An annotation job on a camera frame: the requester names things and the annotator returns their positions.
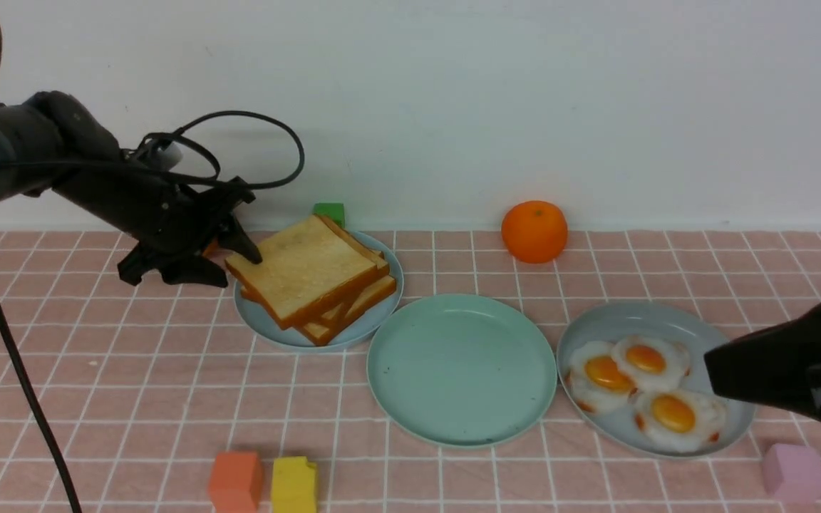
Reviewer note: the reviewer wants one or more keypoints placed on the orange tangerine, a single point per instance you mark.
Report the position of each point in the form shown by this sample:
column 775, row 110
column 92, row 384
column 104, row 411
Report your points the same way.
column 535, row 232

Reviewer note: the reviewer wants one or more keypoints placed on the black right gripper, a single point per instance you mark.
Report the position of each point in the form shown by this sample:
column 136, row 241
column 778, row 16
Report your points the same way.
column 778, row 367

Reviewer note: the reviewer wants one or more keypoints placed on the pink checkered tablecloth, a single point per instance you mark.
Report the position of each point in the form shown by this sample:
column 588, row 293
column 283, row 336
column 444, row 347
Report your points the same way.
column 144, row 386

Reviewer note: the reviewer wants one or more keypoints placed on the toast slice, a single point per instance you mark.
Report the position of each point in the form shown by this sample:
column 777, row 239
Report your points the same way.
column 306, row 270
column 354, row 307
column 379, row 254
column 317, row 334

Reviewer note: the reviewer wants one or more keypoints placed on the green block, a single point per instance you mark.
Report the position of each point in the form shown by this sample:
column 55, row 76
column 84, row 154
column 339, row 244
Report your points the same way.
column 335, row 211

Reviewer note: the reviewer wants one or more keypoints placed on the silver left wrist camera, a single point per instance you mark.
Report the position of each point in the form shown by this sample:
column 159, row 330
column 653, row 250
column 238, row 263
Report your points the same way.
column 163, row 156

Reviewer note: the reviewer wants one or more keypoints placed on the pink block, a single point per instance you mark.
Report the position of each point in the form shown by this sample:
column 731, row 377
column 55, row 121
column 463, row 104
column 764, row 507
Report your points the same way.
column 792, row 473

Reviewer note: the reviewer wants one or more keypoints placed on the grey blue egg plate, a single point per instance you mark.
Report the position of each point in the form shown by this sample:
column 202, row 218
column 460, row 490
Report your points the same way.
column 612, row 322

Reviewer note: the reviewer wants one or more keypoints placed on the light blue bread plate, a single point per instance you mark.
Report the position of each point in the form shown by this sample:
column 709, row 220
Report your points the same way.
column 291, row 340

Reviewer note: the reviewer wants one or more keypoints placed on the fried egg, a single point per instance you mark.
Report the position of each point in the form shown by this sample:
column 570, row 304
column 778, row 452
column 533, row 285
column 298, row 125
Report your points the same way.
column 680, row 420
column 594, row 381
column 653, row 365

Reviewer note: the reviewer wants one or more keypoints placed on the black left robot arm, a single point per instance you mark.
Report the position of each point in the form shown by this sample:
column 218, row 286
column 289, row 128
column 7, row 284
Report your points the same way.
column 51, row 142

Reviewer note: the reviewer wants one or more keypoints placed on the yellow block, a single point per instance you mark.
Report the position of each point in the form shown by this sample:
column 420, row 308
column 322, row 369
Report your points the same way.
column 294, row 485

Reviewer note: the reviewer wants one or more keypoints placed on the green centre plate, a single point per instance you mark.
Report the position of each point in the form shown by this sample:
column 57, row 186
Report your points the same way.
column 462, row 371

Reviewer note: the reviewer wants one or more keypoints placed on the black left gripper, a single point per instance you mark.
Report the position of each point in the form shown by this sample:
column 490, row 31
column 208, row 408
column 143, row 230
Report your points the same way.
column 173, row 224

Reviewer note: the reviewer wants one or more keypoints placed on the orange block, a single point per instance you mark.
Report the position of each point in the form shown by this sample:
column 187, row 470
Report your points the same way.
column 236, row 482

